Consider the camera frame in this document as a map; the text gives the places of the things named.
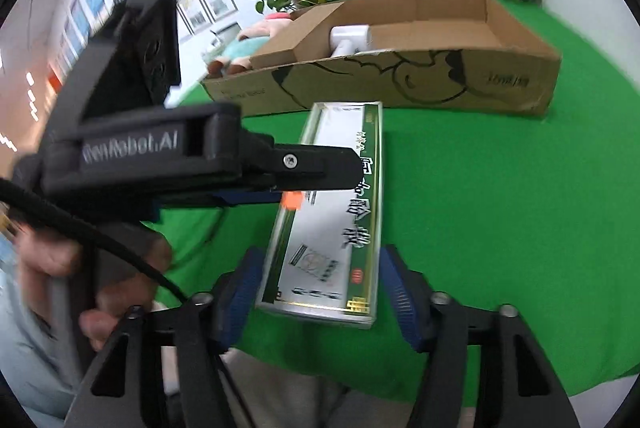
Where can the green tablecloth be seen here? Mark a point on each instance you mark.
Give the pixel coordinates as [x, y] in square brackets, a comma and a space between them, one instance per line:
[500, 233]

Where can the brown cardboard box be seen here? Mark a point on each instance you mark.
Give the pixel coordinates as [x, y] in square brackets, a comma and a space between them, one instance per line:
[450, 83]

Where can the white kettle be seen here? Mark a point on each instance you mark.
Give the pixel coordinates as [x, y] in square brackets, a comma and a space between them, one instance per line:
[350, 38]

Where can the person's left hand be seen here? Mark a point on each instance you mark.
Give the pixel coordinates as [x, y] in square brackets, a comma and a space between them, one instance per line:
[130, 268]

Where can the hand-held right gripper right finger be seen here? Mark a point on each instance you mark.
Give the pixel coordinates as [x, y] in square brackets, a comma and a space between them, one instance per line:
[405, 303]

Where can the pink plush toy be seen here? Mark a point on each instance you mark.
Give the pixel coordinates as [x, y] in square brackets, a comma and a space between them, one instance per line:
[250, 48]

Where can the long green white box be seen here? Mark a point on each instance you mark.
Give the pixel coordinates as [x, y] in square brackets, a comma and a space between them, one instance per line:
[325, 228]

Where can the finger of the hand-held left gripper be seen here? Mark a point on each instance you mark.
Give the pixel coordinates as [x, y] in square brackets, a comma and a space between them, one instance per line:
[320, 168]
[225, 199]

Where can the grey office device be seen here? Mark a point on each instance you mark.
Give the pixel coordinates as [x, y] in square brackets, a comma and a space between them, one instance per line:
[225, 38]

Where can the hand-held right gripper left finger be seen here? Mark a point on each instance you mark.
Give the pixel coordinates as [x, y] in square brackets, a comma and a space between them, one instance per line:
[242, 298]

